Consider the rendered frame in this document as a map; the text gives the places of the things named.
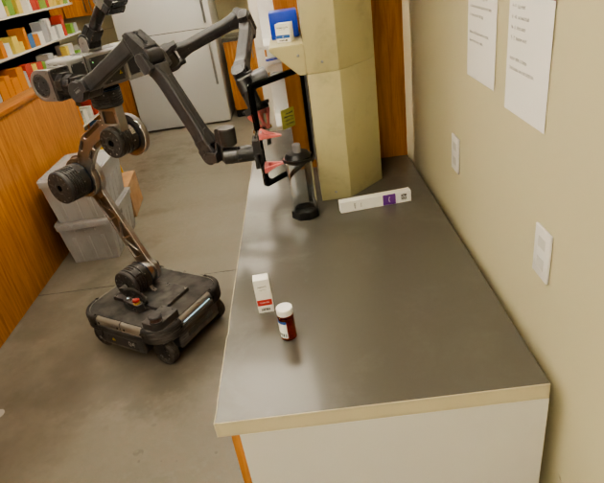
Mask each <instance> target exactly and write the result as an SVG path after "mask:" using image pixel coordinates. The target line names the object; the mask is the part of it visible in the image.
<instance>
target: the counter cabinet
mask: <svg viewBox="0 0 604 483"><path fill-rule="evenodd" d="M548 403H549V398H548V399H539V400H532V401H524V402H509V403H500V404H492V405H484V406H476V407H468V408H459V409H452V410H443V411H435V412H428V413H419V414H411V415H403V416H395V417H386V418H379V419H371V420H362V421H354V422H346V423H338V424H329V425H315V426H306V427H299V428H290V429H282V430H274V431H266V432H258V433H249V434H242V435H233V436H231V437H232V441H233V444H234V448H235V451H236V454H237V458H238V461H239V465H240V468H241V472H242V475H243V479H244V483H539V478H540V470H541V463H542V455H543V447H544V440H545V433H546V418H547V411H548Z"/></svg>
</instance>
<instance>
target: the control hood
mask: <svg viewBox="0 0 604 483"><path fill-rule="evenodd" d="M268 50H269V52H270V53H272V54H273V55H274V56H275V57H277V58H278V59H280V60H281V61H282V62H283V63H285V64H286V65H287V66H288V67H289V68H290V69H291V70H293V71H294V72H295V73H296V74H298V75H300V76H303V75H306V74H307V69H306V61H305V53H304V45H303V41H302V36H301V33H300V32H299V36H296V37H295V38H294V40H293V41H291V42H283V43H277V40H276V39H275V40H272V39H271V37H270V43H269V49H268Z"/></svg>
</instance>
